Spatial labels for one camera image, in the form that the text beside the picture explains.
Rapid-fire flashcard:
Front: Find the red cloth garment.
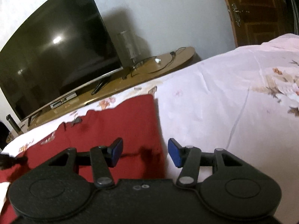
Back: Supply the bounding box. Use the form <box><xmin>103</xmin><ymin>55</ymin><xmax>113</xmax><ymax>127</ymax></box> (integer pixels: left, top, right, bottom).
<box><xmin>0</xmin><ymin>94</ymin><xmax>167</xmax><ymax>224</ymax></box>

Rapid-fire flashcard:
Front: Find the silver set-top box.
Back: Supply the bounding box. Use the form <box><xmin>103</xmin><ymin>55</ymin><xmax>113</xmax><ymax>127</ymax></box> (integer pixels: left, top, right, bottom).
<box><xmin>50</xmin><ymin>92</ymin><xmax>77</xmax><ymax>109</ymax></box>

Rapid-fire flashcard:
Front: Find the floral white bed sheet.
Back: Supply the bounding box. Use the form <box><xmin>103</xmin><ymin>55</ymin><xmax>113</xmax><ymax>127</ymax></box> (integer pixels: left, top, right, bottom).
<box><xmin>1</xmin><ymin>34</ymin><xmax>298</xmax><ymax>223</ymax></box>

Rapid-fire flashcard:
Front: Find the wooden TV stand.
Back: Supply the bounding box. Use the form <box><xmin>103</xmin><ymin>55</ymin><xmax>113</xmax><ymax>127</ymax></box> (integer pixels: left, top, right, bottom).
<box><xmin>19</xmin><ymin>46</ymin><xmax>201</xmax><ymax>133</ymax></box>

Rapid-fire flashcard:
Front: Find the clear glass vase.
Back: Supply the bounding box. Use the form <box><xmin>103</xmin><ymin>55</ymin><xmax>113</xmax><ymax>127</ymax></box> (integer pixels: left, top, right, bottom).
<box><xmin>117</xmin><ymin>30</ymin><xmax>141</xmax><ymax>69</ymax></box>

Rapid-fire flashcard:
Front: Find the large black television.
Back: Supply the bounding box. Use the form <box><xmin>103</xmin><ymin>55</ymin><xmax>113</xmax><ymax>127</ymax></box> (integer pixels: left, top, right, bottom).
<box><xmin>1</xmin><ymin>0</ymin><xmax>123</xmax><ymax>120</ymax></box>

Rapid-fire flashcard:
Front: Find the brown wooden door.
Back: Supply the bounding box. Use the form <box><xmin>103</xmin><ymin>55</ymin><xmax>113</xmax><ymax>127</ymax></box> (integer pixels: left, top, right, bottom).
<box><xmin>225</xmin><ymin>0</ymin><xmax>296</xmax><ymax>47</ymax></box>

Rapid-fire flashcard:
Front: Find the black cable on stand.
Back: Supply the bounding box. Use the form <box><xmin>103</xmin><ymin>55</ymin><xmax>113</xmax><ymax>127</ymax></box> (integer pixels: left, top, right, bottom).
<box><xmin>122</xmin><ymin>46</ymin><xmax>187</xmax><ymax>80</ymax></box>

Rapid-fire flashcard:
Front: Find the metal door handle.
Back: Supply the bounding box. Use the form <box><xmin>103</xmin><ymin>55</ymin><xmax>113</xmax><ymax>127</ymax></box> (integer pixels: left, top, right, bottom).
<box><xmin>232</xmin><ymin>3</ymin><xmax>250</xmax><ymax>27</ymax></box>

